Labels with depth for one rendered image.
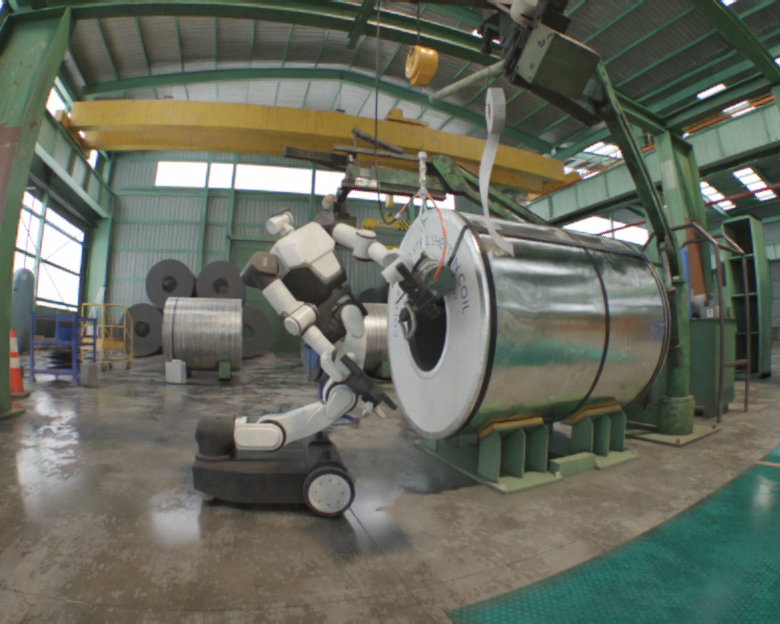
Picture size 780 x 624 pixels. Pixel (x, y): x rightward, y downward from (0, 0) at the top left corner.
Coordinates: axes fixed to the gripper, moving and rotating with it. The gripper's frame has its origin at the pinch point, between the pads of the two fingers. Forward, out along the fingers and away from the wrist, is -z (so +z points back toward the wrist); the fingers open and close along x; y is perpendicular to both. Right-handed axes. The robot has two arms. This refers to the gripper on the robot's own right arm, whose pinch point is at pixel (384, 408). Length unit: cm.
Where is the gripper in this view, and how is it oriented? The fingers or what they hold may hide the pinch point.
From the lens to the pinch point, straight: 170.5
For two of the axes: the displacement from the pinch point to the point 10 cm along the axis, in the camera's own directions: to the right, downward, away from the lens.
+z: -7.1, -7.0, 0.5
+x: 4.4, -5.0, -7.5
